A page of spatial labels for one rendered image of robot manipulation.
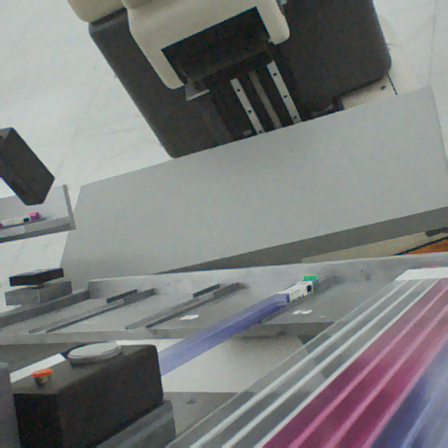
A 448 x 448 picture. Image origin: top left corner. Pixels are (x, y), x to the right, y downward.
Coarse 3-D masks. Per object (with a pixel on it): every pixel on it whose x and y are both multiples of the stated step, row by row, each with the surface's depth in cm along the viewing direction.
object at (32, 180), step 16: (0, 128) 43; (0, 144) 42; (16, 144) 43; (0, 160) 42; (16, 160) 43; (32, 160) 44; (0, 176) 43; (16, 176) 43; (32, 176) 44; (48, 176) 45; (16, 192) 44; (32, 192) 44
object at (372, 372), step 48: (384, 288) 63; (432, 288) 60; (336, 336) 48; (384, 336) 46; (432, 336) 44; (288, 384) 38; (336, 384) 37; (384, 384) 36; (432, 384) 35; (192, 432) 33; (240, 432) 32; (288, 432) 31; (336, 432) 30; (384, 432) 29; (432, 432) 29
